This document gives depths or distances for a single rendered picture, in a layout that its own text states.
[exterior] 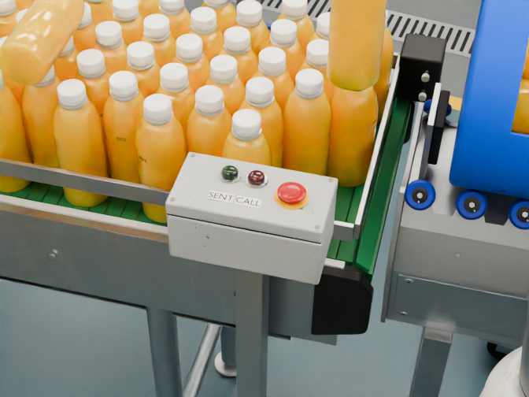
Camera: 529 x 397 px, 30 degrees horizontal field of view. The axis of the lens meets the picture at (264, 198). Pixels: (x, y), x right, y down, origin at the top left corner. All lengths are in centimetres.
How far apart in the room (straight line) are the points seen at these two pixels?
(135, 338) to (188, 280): 98
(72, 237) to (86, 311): 103
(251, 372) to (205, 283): 15
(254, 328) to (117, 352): 107
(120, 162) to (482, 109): 53
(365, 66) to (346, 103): 15
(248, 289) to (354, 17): 39
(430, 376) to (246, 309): 51
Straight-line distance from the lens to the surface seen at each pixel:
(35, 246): 158
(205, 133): 138
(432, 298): 160
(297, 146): 145
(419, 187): 144
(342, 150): 148
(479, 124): 131
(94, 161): 146
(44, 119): 147
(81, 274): 159
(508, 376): 83
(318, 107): 141
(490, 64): 131
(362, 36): 126
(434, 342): 171
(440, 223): 147
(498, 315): 162
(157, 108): 136
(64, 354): 248
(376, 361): 244
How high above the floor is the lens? 197
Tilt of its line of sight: 45 degrees down
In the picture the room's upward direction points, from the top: 1 degrees clockwise
